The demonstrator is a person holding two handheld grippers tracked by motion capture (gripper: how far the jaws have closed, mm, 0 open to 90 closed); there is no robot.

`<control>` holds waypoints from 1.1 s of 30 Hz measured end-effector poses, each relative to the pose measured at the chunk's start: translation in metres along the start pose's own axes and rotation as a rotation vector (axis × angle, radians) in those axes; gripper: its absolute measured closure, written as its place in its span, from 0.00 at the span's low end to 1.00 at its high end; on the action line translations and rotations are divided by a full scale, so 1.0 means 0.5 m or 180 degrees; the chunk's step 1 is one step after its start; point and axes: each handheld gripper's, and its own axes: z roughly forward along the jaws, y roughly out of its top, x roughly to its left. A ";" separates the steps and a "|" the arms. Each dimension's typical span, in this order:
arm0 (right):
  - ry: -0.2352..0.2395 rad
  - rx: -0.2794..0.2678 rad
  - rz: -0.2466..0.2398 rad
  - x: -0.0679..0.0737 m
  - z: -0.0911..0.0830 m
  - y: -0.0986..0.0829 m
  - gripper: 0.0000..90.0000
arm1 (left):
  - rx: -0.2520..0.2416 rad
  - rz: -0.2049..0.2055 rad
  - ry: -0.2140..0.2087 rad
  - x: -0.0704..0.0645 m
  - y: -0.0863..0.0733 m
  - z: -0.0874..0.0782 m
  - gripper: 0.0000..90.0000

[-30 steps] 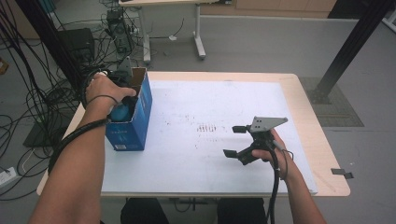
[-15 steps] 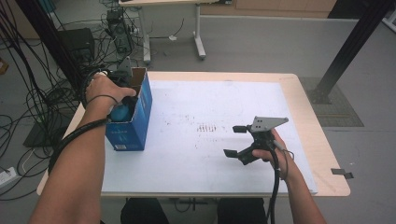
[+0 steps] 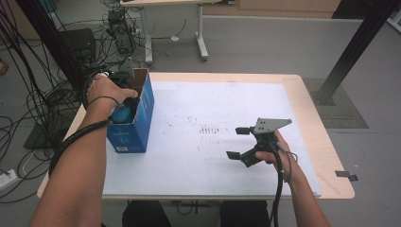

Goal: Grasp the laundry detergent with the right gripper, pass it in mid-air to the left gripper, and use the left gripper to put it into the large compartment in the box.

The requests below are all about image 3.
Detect blue cardboard box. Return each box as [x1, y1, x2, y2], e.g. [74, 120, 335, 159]
[106, 67, 155, 154]

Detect white power strip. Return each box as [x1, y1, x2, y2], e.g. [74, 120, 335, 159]
[0, 168, 17, 190]

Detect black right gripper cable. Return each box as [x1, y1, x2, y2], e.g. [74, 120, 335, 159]
[269, 149, 285, 227]

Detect person's left leg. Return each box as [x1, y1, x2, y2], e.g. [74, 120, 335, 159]
[122, 201, 173, 227]

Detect black floor plate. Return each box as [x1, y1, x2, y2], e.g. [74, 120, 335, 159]
[23, 121, 69, 150]

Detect person's leg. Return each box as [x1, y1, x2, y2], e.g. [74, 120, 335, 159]
[122, 201, 173, 227]
[218, 201, 272, 227]

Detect tangle of black floor cables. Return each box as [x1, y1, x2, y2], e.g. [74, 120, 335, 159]
[0, 0, 143, 202]

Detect light wooden table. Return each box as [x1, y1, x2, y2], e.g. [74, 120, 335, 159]
[37, 71, 356, 201]

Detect person's right hand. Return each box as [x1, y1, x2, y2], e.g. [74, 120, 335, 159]
[254, 130, 300, 184]

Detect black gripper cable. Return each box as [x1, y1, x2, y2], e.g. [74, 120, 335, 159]
[269, 149, 285, 227]
[47, 69, 112, 178]

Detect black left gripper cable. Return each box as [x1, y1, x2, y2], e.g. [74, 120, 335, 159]
[47, 69, 112, 178]

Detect black equipment case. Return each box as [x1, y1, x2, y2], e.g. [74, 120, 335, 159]
[59, 27, 97, 65]

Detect blue bottle with white cap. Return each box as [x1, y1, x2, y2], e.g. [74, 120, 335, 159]
[111, 105, 132, 125]

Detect white table mat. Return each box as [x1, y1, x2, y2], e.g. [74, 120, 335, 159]
[102, 80, 323, 197]

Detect thin black wrist cord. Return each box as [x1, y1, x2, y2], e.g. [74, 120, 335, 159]
[87, 96, 121, 108]
[282, 150, 299, 183]

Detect person's right leg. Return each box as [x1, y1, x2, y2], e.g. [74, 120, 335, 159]
[218, 201, 272, 227]

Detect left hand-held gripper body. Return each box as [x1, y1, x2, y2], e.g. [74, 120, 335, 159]
[108, 57, 136, 90]

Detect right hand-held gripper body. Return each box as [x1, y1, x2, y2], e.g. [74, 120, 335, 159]
[243, 117, 293, 168]

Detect white desk with metal legs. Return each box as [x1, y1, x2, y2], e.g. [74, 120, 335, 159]
[120, 0, 235, 65]

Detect black metal frame post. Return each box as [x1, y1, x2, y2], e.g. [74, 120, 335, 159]
[311, 0, 401, 107]
[14, 0, 88, 94]

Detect grey tape piece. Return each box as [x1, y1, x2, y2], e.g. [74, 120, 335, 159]
[334, 169, 359, 183]

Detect person's left hand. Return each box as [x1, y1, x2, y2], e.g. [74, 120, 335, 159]
[86, 73, 140, 107]

